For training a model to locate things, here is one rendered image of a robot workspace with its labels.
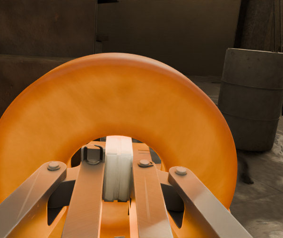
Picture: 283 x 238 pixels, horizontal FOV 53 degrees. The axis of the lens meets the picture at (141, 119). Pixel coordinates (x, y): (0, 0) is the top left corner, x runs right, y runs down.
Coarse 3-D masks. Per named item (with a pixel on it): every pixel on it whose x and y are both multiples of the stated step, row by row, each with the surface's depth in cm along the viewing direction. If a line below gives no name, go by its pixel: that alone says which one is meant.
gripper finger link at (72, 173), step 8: (104, 144) 18; (72, 168) 15; (104, 168) 15; (72, 176) 14; (64, 184) 14; (72, 184) 14; (56, 192) 14; (64, 192) 14; (72, 192) 14; (48, 200) 14; (56, 200) 14; (64, 200) 14
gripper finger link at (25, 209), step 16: (32, 176) 13; (48, 176) 13; (64, 176) 14; (16, 192) 12; (32, 192) 12; (48, 192) 12; (0, 208) 10; (16, 208) 11; (32, 208) 11; (48, 208) 14; (64, 208) 14; (0, 224) 10; (16, 224) 10; (32, 224) 11; (48, 224) 13
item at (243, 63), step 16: (224, 64) 269; (240, 64) 248; (256, 64) 240; (272, 64) 238; (224, 80) 266; (240, 80) 250; (256, 80) 243; (272, 80) 242; (224, 96) 266; (240, 96) 252; (256, 96) 247; (272, 96) 247; (224, 112) 266; (240, 112) 254; (256, 112) 250; (272, 112) 252; (240, 128) 257; (256, 128) 254; (272, 128) 259; (240, 144) 260; (256, 144) 258; (272, 144) 269
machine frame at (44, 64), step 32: (0, 0) 42; (32, 0) 44; (64, 0) 46; (96, 0) 56; (0, 32) 43; (32, 32) 45; (64, 32) 47; (0, 64) 39; (32, 64) 41; (0, 96) 40
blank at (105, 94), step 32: (64, 64) 17; (96, 64) 15; (128, 64) 15; (160, 64) 17; (32, 96) 16; (64, 96) 16; (96, 96) 16; (128, 96) 16; (160, 96) 16; (192, 96) 16; (0, 128) 16; (32, 128) 16; (64, 128) 16; (96, 128) 16; (128, 128) 17; (160, 128) 17; (192, 128) 17; (224, 128) 17; (0, 160) 17; (32, 160) 17; (64, 160) 17; (192, 160) 18; (224, 160) 18; (0, 192) 17; (224, 192) 18; (128, 224) 19
